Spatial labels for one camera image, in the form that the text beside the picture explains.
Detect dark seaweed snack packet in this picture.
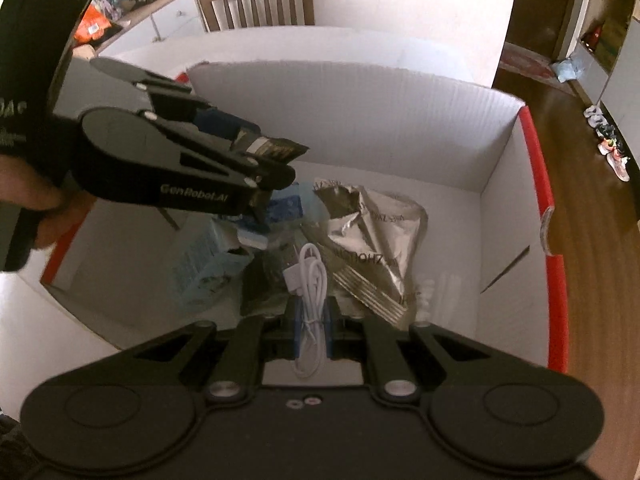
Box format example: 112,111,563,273
238,134,309,164

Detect white usb cable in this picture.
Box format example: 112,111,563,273
282,242,331,380

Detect light blue small box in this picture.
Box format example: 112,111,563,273
171,220,254,313

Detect silver foil snack bag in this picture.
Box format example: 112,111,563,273
304,179,428,330

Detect cotton swabs bag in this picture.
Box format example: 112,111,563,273
408,272,462,326

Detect person's left hand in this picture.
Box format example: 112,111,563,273
1,155,96,249

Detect white drawer cabinet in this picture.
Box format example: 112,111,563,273
96,0,207,56

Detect orange snack bag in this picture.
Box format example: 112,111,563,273
74,4,112,44

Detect wooden chair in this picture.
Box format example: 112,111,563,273
198,0,316,32

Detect red white cardboard box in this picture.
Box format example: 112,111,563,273
40,61,568,372

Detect brown door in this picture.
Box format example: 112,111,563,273
506,0,574,58

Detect pink white shoes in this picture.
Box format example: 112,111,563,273
582,105,630,182

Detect white wall cabinet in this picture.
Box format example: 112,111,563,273
572,0,639,154

